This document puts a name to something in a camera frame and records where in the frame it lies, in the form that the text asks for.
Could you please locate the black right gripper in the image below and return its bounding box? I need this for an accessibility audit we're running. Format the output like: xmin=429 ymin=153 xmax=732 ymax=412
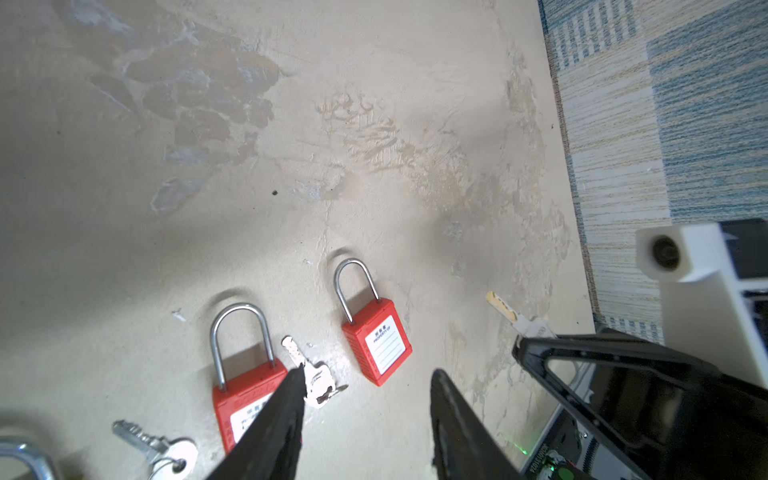
xmin=512 ymin=333 xmax=767 ymax=479

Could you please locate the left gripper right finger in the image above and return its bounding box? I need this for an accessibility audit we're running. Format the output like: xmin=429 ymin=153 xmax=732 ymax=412
xmin=430 ymin=369 xmax=523 ymax=479

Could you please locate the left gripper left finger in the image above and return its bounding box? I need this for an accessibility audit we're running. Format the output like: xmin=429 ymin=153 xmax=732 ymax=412
xmin=208 ymin=367 xmax=306 ymax=480

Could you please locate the silver brass padlock key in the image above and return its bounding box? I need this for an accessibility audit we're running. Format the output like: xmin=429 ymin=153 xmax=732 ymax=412
xmin=112 ymin=420 xmax=199 ymax=480

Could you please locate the brass padlock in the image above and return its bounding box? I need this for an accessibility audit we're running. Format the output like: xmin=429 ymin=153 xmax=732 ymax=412
xmin=1 ymin=437 xmax=61 ymax=480

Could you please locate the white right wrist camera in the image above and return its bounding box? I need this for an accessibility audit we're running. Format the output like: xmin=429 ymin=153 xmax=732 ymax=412
xmin=636 ymin=218 xmax=767 ymax=387

